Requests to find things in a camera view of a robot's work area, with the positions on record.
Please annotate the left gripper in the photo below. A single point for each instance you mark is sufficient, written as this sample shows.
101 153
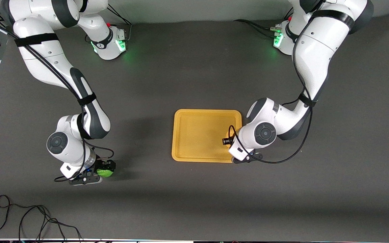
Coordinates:
228 139

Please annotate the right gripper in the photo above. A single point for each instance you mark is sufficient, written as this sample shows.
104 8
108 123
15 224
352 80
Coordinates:
104 165

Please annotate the green apple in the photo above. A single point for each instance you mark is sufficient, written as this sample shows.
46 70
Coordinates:
106 173

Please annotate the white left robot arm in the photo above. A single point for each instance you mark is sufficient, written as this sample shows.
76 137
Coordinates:
316 57

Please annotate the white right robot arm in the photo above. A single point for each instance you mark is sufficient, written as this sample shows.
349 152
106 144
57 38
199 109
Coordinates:
46 64

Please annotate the yellow plastic tray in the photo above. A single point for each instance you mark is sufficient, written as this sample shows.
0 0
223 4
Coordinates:
198 135

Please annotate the dark grey table mat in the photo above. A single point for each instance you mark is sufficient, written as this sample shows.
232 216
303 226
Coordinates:
194 195

